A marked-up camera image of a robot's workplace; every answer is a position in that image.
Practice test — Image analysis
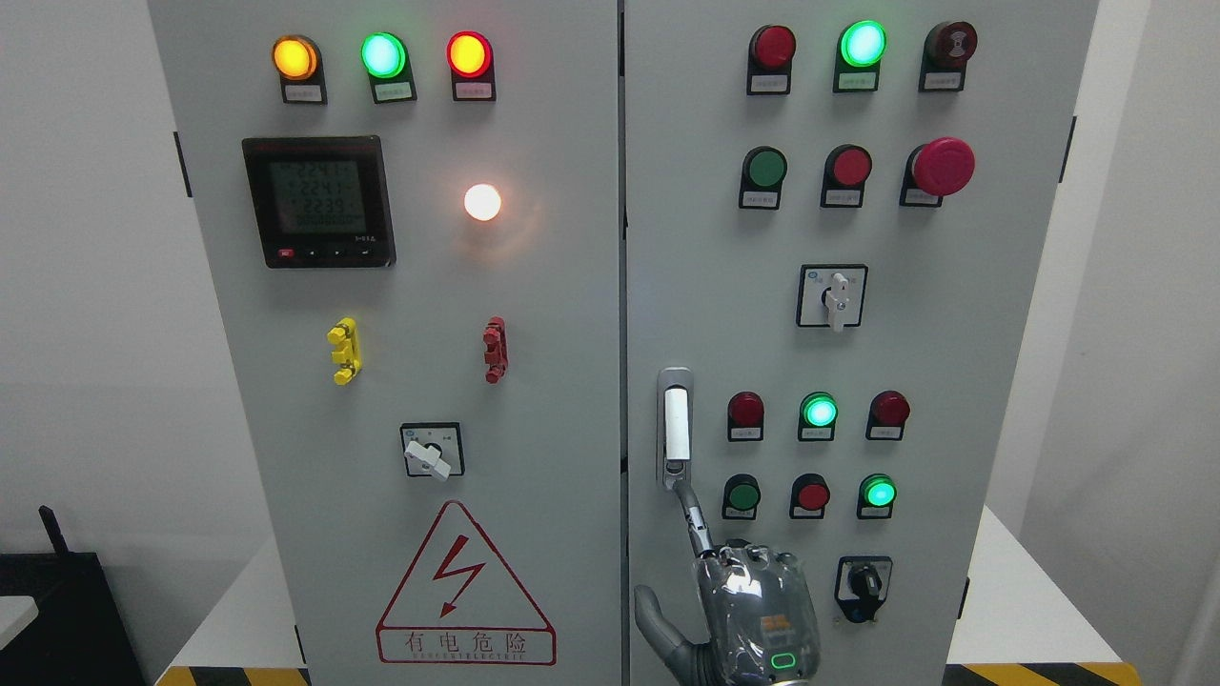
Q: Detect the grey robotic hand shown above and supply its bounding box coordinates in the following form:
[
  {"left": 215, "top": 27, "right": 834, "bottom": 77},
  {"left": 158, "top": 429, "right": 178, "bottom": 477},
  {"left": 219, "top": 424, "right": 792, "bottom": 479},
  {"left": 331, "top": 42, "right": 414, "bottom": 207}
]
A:
[{"left": 633, "top": 481, "right": 821, "bottom": 685}]

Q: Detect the silver door handle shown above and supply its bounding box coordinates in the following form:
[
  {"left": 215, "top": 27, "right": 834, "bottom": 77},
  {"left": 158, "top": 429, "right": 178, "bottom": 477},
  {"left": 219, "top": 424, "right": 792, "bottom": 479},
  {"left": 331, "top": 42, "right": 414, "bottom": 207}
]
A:
[{"left": 655, "top": 367, "right": 694, "bottom": 492}]

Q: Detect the right grey cabinet door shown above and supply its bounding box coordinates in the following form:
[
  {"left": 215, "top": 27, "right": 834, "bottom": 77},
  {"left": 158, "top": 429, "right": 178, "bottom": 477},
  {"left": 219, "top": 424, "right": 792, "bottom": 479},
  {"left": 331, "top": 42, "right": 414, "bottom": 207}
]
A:
[{"left": 623, "top": 1, "right": 1098, "bottom": 685}]

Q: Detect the grey cabinet door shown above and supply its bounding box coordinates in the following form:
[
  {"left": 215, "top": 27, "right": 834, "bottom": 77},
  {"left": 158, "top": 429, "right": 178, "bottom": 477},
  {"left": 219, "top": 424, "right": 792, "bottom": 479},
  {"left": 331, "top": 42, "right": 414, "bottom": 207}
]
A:
[
  {"left": 149, "top": 1, "right": 622, "bottom": 685},
  {"left": 623, "top": 1, "right": 1098, "bottom": 685}
]

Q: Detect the left grey cabinet door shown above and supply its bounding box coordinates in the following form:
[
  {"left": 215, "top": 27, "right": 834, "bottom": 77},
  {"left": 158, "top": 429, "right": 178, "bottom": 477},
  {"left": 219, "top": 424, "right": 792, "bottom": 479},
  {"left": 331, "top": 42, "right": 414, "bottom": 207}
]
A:
[{"left": 149, "top": 1, "right": 622, "bottom": 685}]

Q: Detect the red indicator light left door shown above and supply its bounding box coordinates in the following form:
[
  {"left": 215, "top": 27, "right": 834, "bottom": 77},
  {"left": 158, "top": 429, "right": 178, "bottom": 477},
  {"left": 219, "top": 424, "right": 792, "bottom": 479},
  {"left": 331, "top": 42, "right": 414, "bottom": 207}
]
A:
[{"left": 447, "top": 31, "right": 497, "bottom": 103}]

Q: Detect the green indicator light left door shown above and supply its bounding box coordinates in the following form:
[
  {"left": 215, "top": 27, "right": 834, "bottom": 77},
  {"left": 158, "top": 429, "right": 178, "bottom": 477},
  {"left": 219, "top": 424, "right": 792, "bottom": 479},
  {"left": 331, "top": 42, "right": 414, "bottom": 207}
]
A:
[{"left": 360, "top": 31, "right": 416, "bottom": 104}]

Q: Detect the red push button lower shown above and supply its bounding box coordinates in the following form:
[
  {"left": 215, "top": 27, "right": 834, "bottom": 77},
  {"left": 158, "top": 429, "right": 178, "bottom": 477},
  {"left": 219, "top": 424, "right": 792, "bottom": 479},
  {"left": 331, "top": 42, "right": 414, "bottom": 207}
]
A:
[{"left": 788, "top": 474, "right": 831, "bottom": 520}]

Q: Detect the red push button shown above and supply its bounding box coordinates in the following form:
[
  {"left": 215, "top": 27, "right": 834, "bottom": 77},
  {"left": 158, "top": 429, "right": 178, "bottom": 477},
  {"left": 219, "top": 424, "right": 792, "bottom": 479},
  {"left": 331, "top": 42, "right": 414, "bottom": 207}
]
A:
[
  {"left": 788, "top": 474, "right": 831, "bottom": 520},
  {"left": 820, "top": 144, "right": 874, "bottom": 209}
]

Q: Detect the green lit button lower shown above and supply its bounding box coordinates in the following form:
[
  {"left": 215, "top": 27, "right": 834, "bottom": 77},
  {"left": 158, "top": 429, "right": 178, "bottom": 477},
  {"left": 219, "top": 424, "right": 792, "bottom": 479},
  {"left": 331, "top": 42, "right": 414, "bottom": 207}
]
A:
[{"left": 856, "top": 474, "right": 897, "bottom": 520}]

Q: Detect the dark red middle indicator left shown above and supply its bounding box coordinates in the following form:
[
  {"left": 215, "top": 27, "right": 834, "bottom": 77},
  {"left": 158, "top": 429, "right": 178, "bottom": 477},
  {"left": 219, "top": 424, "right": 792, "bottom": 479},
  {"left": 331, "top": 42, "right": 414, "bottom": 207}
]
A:
[{"left": 726, "top": 391, "right": 765, "bottom": 442}]

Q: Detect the green middle indicator light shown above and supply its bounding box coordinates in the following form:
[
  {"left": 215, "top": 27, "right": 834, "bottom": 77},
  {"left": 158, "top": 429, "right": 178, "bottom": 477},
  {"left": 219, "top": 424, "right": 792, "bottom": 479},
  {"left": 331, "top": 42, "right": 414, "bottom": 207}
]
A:
[{"left": 797, "top": 391, "right": 841, "bottom": 442}]

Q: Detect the dark red middle indicator right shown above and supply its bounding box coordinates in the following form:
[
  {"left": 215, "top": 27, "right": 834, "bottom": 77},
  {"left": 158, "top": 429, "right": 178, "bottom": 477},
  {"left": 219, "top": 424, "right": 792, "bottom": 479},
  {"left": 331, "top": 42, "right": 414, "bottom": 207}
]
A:
[{"left": 865, "top": 391, "right": 911, "bottom": 439}]

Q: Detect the red electric warning sticker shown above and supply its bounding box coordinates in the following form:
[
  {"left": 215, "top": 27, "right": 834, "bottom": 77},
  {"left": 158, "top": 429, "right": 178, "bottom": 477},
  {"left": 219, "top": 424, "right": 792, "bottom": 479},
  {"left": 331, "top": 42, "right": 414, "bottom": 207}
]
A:
[{"left": 376, "top": 499, "right": 558, "bottom": 666}]

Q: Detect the red terminal connector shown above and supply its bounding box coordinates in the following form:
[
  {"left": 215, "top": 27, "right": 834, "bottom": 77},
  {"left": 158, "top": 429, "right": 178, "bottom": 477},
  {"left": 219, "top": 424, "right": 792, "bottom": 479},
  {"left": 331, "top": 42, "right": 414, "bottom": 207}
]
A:
[{"left": 482, "top": 316, "right": 509, "bottom": 385}]

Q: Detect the green push button upper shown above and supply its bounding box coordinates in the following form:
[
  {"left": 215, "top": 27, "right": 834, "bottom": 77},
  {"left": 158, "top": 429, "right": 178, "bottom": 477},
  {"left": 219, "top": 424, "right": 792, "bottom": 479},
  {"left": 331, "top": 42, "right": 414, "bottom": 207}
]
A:
[{"left": 738, "top": 145, "right": 788, "bottom": 212}]

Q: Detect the red push button upper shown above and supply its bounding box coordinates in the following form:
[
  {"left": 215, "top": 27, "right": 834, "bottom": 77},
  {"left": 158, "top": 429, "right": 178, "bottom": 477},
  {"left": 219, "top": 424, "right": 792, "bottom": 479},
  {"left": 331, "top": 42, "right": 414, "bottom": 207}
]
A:
[{"left": 820, "top": 144, "right": 874, "bottom": 209}]

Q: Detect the red emergency stop button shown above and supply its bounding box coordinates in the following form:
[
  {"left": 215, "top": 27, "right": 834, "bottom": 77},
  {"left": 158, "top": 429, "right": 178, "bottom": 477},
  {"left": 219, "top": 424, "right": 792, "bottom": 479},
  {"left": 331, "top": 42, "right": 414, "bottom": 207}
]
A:
[{"left": 899, "top": 135, "right": 976, "bottom": 208}]

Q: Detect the yellow terminal connector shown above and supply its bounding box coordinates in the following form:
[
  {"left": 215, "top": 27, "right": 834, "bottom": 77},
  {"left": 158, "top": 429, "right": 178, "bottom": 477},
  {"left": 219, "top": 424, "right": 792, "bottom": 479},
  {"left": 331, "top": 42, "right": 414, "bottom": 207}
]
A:
[{"left": 326, "top": 317, "right": 364, "bottom": 386}]

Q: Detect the white lit indicator light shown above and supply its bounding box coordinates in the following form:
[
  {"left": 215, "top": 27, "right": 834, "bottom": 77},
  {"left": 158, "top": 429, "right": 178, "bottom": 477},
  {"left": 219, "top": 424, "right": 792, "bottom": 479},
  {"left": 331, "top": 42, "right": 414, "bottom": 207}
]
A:
[{"left": 464, "top": 183, "right": 501, "bottom": 222}]

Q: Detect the dark red top indicator light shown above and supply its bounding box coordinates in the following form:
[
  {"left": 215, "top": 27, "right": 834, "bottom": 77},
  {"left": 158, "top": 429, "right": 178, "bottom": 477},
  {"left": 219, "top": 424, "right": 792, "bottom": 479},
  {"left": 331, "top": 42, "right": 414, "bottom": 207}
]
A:
[{"left": 745, "top": 24, "right": 797, "bottom": 96}]

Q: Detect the green top indicator light right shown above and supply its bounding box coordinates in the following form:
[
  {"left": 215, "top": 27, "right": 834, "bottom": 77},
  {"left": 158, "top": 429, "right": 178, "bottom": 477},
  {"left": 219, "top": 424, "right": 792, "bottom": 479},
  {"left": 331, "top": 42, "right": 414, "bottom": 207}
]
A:
[{"left": 832, "top": 20, "right": 888, "bottom": 92}]

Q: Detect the black red buzzer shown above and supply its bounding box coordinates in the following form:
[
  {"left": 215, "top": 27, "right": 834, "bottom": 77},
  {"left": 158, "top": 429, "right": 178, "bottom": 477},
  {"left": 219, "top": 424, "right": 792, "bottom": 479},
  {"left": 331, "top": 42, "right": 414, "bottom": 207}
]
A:
[{"left": 919, "top": 21, "right": 978, "bottom": 92}]

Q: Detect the black digital power meter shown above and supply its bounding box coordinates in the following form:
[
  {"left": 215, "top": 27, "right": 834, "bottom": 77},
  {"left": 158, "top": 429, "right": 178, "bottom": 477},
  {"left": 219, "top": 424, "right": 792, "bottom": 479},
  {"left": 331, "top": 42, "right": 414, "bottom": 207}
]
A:
[{"left": 242, "top": 135, "right": 397, "bottom": 269}]

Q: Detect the black box at left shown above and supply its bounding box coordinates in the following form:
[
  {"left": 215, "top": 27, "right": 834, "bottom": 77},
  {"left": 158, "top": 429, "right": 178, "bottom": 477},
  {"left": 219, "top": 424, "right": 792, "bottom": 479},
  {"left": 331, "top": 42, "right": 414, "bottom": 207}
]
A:
[{"left": 1, "top": 505, "right": 146, "bottom": 685}]

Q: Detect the yellow indicator light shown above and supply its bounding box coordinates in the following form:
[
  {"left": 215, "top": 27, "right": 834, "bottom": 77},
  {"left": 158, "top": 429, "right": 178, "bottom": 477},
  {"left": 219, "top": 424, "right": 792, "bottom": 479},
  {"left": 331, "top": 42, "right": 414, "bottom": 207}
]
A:
[{"left": 271, "top": 34, "right": 327, "bottom": 105}]

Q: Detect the black rotary knob switch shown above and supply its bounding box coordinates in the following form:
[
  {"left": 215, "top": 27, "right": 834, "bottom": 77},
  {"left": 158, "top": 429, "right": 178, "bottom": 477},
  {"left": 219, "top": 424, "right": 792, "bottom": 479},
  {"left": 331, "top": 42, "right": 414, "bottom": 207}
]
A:
[{"left": 834, "top": 555, "right": 893, "bottom": 624}]

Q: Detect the white selector switch upper right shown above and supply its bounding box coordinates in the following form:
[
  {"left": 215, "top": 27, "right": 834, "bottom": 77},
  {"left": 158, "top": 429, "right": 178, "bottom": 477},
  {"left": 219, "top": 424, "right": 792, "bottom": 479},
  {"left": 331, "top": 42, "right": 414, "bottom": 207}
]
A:
[{"left": 795, "top": 264, "right": 867, "bottom": 332}]

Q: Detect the white selector switch left door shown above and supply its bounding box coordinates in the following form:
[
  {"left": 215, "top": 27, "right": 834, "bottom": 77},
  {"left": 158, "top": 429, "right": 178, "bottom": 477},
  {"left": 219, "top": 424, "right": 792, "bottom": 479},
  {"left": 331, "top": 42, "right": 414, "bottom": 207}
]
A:
[{"left": 399, "top": 422, "right": 465, "bottom": 481}]

